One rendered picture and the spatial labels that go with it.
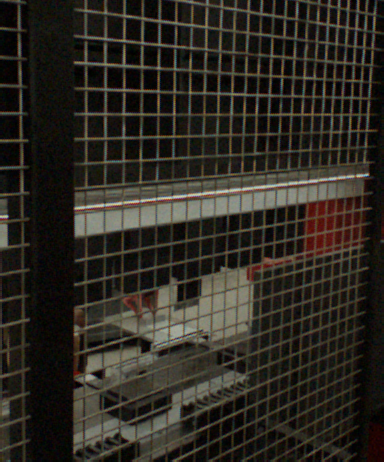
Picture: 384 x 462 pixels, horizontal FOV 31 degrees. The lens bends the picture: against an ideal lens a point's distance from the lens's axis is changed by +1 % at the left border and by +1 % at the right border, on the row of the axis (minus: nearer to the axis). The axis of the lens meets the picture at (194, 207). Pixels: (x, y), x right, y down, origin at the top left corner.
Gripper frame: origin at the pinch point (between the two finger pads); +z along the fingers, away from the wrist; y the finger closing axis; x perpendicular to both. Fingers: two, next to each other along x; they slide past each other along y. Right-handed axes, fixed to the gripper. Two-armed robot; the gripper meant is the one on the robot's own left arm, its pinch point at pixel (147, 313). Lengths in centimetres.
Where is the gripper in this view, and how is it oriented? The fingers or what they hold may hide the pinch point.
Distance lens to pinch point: 214.2
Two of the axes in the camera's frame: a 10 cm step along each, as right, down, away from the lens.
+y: 6.9, -0.7, 7.2
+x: -6.4, 4.0, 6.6
